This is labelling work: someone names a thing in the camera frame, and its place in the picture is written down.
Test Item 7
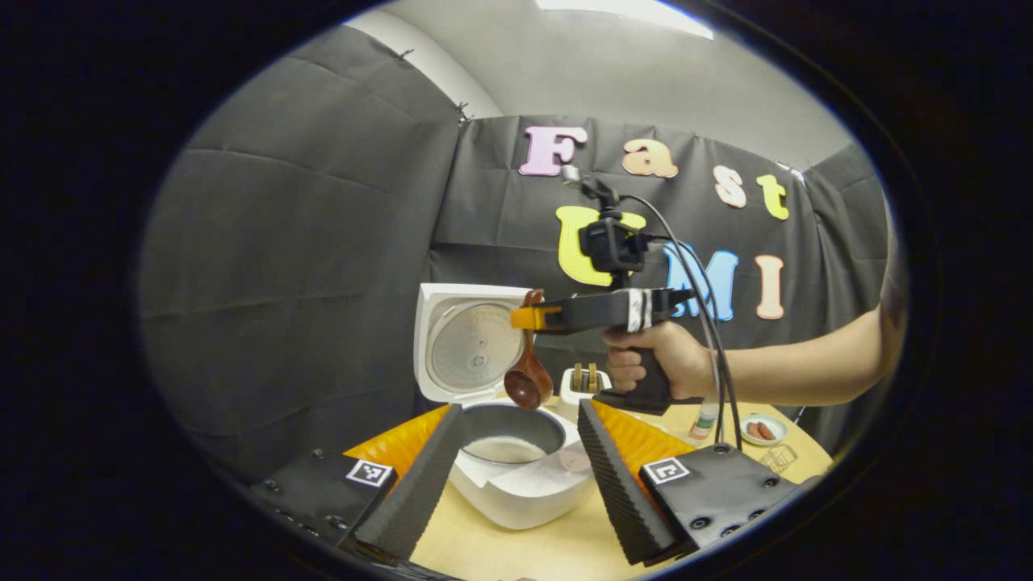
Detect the pale green plate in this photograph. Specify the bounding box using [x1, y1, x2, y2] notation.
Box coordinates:
[740, 414, 788, 446]

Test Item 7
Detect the white rice cooker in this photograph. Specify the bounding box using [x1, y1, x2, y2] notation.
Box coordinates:
[413, 282, 598, 531]

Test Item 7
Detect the brown wooden spoon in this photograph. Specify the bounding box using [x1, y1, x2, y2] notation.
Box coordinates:
[504, 289, 554, 411]

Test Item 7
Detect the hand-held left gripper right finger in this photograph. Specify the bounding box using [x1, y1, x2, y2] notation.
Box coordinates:
[577, 398, 808, 566]

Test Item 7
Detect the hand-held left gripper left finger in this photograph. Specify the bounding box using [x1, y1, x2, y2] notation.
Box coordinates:
[250, 403, 467, 563]

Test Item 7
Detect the clear plastic water bottle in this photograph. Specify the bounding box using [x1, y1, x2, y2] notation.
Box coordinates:
[690, 395, 721, 441]

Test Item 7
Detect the white toaster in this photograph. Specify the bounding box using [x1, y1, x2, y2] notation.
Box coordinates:
[559, 363, 612, 404]

